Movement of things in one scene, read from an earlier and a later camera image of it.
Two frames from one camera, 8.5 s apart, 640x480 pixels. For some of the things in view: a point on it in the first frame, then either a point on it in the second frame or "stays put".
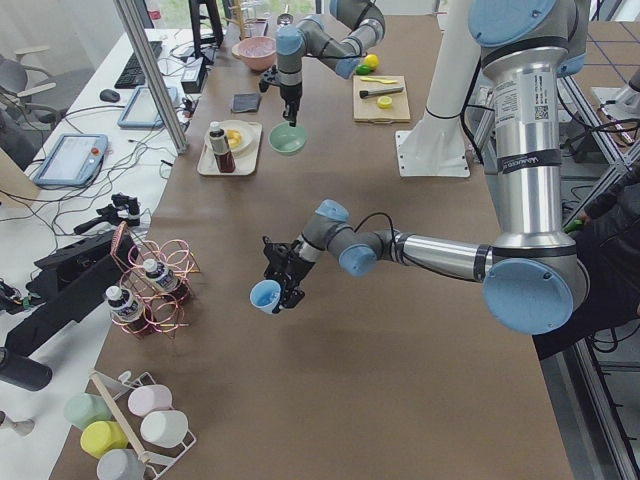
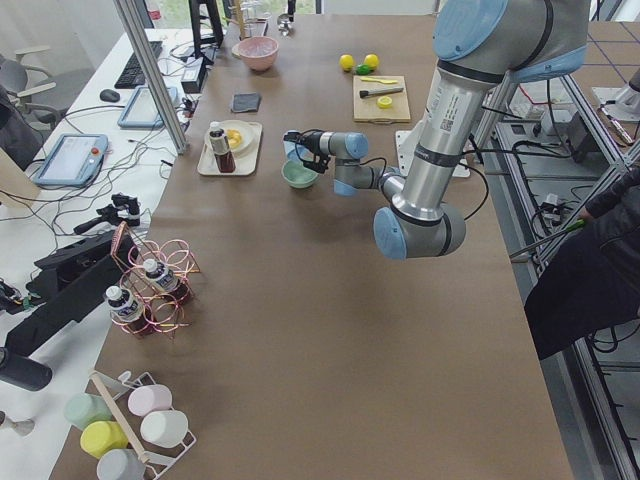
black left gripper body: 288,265 → 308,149
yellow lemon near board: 372,60 stays put
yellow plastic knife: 380,80 stays put
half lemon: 384,102 stays put
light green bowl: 288,139 → 296,174
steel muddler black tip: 374,92 stays put
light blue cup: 265,294 → 293,150
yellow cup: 101,436 stays put
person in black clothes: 609,246 stays put
